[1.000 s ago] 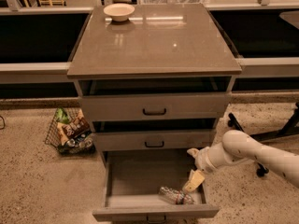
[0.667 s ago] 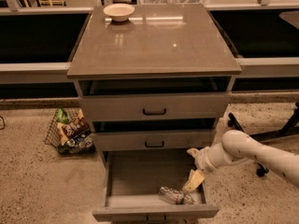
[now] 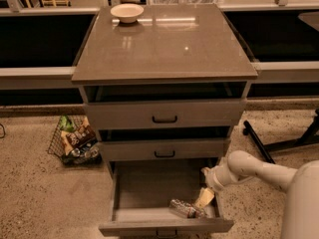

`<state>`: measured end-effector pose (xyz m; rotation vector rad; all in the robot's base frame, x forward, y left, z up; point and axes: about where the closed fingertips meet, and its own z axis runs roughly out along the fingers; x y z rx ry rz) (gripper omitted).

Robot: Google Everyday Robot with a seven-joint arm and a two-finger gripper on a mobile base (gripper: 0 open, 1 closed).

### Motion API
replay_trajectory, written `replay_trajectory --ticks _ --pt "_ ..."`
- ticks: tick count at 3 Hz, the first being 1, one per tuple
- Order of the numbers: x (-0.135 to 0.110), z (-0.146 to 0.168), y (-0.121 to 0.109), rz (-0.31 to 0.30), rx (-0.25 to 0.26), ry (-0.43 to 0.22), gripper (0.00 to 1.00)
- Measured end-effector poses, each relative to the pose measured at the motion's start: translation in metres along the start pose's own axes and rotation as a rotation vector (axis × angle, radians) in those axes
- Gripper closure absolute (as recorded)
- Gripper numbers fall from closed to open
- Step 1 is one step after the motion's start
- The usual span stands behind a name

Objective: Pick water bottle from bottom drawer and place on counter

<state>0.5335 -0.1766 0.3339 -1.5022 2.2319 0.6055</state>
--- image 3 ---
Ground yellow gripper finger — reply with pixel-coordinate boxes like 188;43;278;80
194;188;214;208

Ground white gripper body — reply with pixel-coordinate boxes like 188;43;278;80
201;165;232;192

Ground clear plastic water bottle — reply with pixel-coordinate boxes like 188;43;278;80
168;199;207;218

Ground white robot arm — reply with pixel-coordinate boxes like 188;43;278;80
201;150;319;239

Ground grey middle drawer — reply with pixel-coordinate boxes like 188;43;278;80
98;126;230;161

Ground grey drawer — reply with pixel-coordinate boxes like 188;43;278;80
83;83;247;130
99;157;233;239
98;126;230;161

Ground grey bottom drawer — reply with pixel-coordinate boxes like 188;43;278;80
99;157;233;239

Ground grey top drawer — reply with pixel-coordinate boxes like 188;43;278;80
83;83;247;130

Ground grey drawer cabinet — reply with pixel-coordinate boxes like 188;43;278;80
71;3;259;181

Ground black wheeled stand base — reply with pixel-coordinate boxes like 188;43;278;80
242;110;319;163

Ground brown snack bag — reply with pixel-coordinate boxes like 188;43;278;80
61;118;96;154

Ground metal railing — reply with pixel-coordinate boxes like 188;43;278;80
0;0;319;90

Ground green snack bag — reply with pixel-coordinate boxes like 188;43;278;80
59;116;75;132

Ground white ceramic bowl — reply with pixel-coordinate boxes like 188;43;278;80
111;4;144;24

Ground black middle drawer handle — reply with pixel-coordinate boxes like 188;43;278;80
154;150;175;158

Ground black drawer handle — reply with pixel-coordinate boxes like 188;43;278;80
154;150;175;158
152;116;178;123

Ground black top drawer handle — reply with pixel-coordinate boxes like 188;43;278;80
152;116;178;123

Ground wire basket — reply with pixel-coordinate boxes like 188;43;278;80
48;115;102;166

